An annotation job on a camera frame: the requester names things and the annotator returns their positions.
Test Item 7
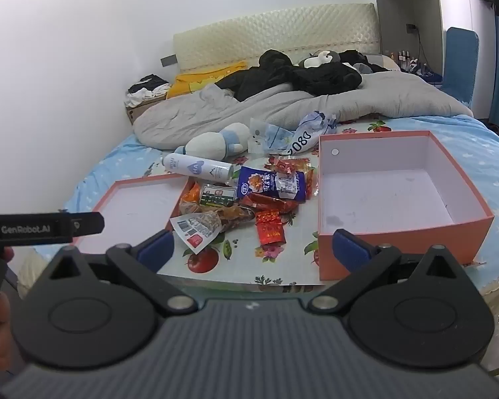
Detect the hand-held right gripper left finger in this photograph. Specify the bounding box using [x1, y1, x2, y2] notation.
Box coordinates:
[46, 229, 198, 317]

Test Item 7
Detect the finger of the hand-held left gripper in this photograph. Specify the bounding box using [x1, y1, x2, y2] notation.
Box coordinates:
[69, 212, 105, 235]

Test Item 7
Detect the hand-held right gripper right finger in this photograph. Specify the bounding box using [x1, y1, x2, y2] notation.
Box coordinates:
[308, 228, 466, 314]

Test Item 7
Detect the pink cardboard box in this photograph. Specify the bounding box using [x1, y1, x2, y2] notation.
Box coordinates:
[317, 130, 495, 281]

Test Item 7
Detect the orange cracker packet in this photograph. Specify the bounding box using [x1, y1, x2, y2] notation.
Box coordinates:
[268, 155, 313, 175]

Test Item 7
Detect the clear packet with white label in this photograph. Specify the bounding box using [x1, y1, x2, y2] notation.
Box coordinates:
[169, 213, 224, 255]

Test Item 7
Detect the pink cardboard box lid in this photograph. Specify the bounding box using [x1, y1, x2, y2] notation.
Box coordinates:
[73, 173, 191, 255]

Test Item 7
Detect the small red snack packet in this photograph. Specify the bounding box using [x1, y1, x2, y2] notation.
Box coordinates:
[254, 211, 287, 247]

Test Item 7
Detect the green snack packet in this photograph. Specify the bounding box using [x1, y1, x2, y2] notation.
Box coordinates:
[200, 184, 237, 207]

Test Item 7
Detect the long red snack packet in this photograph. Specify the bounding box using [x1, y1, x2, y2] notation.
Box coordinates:
[242, 192, 301, 213]

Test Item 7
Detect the white spray can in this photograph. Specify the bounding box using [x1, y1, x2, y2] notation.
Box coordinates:
[162, 152, 234, 184]

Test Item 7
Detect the blue snack packet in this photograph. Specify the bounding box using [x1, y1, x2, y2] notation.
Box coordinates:
[236, 165, 308, 203]

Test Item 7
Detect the white and blue plush toy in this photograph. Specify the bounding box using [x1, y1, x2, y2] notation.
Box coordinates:
[174, 122, 250, 159]

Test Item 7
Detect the crumpled blue white plastic bag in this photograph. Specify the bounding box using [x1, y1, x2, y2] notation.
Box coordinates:
[286, 110, 338, 158]

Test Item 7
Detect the clear bag with blue contents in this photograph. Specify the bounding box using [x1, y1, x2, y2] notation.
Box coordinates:
[248, 117, 296, 154]

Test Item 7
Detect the pile of black white clothes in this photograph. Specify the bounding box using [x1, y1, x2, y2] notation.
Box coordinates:
[127, 74, 171, 106]

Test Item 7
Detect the grey duvet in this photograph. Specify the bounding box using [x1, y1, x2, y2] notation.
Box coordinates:
[133, 70, 474, 150]

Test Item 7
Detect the light blue bed sheet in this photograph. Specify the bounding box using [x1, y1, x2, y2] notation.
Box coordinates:
[33, 114, 499, 300]

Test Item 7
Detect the yellow cloth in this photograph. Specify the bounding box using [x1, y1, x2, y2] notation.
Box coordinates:
[166, 61, 249, 100]

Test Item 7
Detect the black clothing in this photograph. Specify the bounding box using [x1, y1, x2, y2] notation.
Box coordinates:
[215, 49, 363, 102]

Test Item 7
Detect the dark grey clothing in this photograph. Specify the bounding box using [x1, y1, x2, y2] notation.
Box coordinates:
[340, 49, 389, 74]

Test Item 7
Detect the row of small cosmetic bottles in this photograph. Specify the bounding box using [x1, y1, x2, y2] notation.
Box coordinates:
[389, 50, 425, 71]

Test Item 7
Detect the blue chair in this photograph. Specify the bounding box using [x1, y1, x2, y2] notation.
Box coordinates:
[442, 27, 480, 104]

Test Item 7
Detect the cream quilted headboard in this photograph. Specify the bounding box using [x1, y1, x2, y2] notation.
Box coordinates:
[173, 3, 379, 76]

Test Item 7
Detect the white wardrobe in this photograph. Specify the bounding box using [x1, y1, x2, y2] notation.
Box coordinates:
[370, 0, 497, 88]

